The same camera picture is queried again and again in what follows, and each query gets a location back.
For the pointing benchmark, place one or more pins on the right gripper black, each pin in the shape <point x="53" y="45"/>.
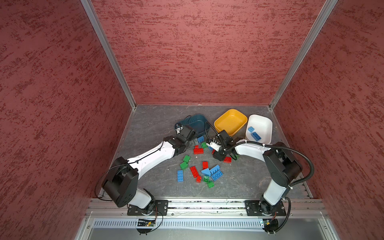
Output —
<point x="217" y="155"/>

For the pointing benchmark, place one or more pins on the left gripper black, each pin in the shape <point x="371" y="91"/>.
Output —
<point x="194" y="137"/>

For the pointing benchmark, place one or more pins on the small blue lego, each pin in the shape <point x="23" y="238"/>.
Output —
<point x="250" y="129"/>

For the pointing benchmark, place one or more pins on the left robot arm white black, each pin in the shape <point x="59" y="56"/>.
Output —
<point x="121" y="180"/>

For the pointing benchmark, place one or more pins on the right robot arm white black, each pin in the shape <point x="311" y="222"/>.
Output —
<point x="282" y="165"/>

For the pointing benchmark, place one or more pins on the green lego upper pair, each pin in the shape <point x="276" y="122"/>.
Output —
<point x="187" y="159"/>

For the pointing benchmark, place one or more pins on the green lego pair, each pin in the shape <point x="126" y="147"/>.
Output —
<point x="187" y="159"/>
<point x="184" y="165"/>

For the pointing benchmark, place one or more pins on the green lego lower pair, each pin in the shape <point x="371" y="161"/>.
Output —
<point x="184" y="165"/>

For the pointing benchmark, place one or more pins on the yellow plastic bin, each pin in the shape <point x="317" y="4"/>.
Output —
<point x="231" y="122"/>

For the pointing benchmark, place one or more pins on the dark teal plastic bin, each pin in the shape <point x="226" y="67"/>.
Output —
<point x="196" y="122"/>

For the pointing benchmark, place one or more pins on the red square lego centre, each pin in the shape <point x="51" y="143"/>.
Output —
<point x="205" y="165"/>

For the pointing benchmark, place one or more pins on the red long lego centre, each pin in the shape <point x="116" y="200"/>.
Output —
<point x="194" y="171"/>

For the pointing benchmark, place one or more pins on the blue lego left long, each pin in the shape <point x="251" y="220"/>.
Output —
<point x="180" y="175"/>

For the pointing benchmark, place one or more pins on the light blue sloped lego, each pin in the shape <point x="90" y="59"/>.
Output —
<point x="206" y="172"/>

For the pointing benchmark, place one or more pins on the white plastic bin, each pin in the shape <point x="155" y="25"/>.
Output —
<point x="263" y="127"/>

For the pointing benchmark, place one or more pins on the green hollow lego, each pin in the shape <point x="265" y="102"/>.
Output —
<point x="206" y="179"/>

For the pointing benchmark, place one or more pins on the green lego bottom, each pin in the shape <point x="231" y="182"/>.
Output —
<point x="210" y="184"/>

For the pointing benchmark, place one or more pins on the left circuit board connector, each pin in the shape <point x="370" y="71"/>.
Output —
<point x="146" y="223"/>

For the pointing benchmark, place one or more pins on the circuit board connector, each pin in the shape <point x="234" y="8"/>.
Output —
<point x="146" y="223"/>
<point x="270" y="226"/>

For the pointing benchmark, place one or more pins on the right circuit board connector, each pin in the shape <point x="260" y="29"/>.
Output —
<point x="270" y="226"/>

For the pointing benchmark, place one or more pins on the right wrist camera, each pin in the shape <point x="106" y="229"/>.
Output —
<point x="214" y="144"/>

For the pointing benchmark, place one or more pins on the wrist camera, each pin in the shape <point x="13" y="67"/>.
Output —
<point x="214" y="144"/>
<point x="179" y="129"/>

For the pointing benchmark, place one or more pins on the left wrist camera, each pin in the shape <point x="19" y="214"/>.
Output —
<point x="179" y="129"/>

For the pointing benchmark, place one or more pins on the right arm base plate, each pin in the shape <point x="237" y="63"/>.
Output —
<point x="257" y="208"/>

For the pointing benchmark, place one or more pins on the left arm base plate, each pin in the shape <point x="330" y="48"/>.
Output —
<point x="156" y="207"/>

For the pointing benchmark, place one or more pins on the aluminium front rail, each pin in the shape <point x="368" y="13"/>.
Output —
<point x="212" y="208"/>

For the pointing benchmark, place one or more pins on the left corner aluminium post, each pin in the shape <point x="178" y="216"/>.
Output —
<point x="92" y="15"/>

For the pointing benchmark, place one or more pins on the corner aluminium post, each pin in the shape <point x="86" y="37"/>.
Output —
<point x="92" y="15"/>
<point x="317" y="26"/>

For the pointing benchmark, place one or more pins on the right corner aluminium post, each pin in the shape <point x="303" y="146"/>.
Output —
<point x="317" y="26"/>

